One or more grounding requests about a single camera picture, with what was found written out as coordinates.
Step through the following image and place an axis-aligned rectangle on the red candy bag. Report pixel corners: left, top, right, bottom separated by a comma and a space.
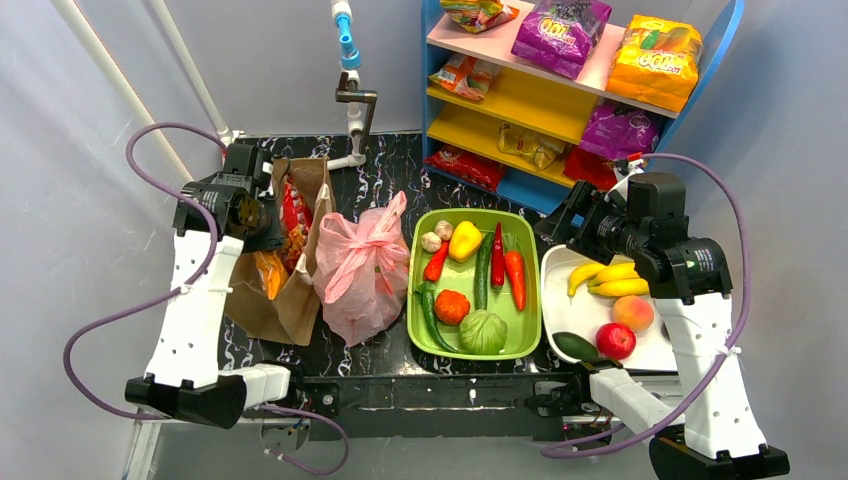
280, 176, 314, 273

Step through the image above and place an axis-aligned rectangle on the orange honey dijon bag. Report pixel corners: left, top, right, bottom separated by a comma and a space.
252, 251, 289, 301

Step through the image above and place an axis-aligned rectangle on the pink plastic grocery bag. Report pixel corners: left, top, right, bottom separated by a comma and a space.
313, 192, 410, 347

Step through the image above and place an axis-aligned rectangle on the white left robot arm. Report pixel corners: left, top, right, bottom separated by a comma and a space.
125, 144, 291, 429

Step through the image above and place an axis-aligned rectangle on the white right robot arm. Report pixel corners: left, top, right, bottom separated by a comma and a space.
542, 173, 790, 479

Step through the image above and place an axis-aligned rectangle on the red snack bag lower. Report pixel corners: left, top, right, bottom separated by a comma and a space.
563, 147, 619, 191

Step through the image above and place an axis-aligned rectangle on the gold snack bag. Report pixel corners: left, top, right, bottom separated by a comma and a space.
497, 123, 570, 169

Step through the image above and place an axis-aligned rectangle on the red snack bag bottom shelf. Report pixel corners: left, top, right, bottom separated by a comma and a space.
424, 144, 506, 192

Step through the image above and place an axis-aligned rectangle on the purple snack bag lower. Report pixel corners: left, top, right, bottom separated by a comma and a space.
578, 99, 666, 160

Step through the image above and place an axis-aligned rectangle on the purple snack bag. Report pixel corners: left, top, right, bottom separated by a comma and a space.
578, 99, 666, 160
511, 0, 612, 80

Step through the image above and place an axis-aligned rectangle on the brown paper bag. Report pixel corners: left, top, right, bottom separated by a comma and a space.
224, 157, 335, 346

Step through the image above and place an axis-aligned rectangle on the yellow snack bag top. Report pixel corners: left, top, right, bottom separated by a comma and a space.
606, 15, 703, 113

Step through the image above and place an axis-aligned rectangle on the orange striped snack bag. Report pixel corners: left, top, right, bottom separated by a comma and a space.
428, 53, 502, 101

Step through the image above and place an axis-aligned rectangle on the purple snack bag top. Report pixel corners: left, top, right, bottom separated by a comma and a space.
511, 0, 612, 80

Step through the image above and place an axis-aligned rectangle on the colourful snack bag top left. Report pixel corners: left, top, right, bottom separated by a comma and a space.
439, 0, 520, 34

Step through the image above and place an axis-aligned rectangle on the yellow banana bunch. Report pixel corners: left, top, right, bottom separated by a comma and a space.
567, 262, 649, 298

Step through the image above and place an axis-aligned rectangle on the orange carrot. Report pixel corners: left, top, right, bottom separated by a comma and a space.
504, 233, 527, 311

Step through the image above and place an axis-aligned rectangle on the red chili pepper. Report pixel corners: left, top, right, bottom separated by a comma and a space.
490, 222, 505, 291

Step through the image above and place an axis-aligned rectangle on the peach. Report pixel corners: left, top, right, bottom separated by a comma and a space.
611, 295, 655, 333

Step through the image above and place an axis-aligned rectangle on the green cucumber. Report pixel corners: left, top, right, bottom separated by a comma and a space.
473, 232, 494, 310

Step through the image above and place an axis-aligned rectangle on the white plastic tray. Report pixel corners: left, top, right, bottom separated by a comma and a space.
540, 245, 677, 372

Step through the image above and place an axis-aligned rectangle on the yellow bell pepper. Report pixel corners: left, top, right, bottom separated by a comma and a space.
448, 220, 483, 263

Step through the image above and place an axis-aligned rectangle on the green plastic tray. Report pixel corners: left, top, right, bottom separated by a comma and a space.
407, 208, 542, 361

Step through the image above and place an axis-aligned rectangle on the red apple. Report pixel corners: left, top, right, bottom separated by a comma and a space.
595, 323, 637, 360

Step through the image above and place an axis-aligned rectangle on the green avocado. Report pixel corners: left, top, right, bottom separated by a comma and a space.
552, 332, 601, 361

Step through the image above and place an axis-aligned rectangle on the white garlic bulb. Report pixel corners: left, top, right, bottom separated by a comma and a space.
419, 231, 443, 253
433, 220, 454, 242

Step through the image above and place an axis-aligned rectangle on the blue wooden shelf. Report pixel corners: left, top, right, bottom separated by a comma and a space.
419, 0, 747, 217

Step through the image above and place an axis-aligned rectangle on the green cabbage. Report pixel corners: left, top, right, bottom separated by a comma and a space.
459, 310, 508, 355

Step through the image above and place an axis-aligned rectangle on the orange bumpy fruit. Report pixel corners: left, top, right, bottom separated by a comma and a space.
434, 290, 471, 326

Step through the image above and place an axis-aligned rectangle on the small red orange pepper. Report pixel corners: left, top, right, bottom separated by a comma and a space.
423, 241, 450, 283

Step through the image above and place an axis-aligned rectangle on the dark green chili pepper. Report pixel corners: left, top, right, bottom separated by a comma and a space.
415, 282, 459, 353

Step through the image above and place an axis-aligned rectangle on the white diagonal pipe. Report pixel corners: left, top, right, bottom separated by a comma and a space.
50, 0, 194, 181

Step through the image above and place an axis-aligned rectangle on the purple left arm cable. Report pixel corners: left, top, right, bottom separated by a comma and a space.
62, 121, 351, 477

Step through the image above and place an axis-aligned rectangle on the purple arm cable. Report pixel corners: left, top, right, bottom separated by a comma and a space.
62, 121, 351, 477
540, 152, 754, 461

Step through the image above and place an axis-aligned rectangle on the white pipe camera stand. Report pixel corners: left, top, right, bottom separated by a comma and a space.
327, 0, 378, 171

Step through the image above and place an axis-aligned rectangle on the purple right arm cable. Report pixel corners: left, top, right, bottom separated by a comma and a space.
540, 152, 754, 461

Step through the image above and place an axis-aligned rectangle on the aluminium base frame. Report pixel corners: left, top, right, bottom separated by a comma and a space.
125, 366, 616, 479

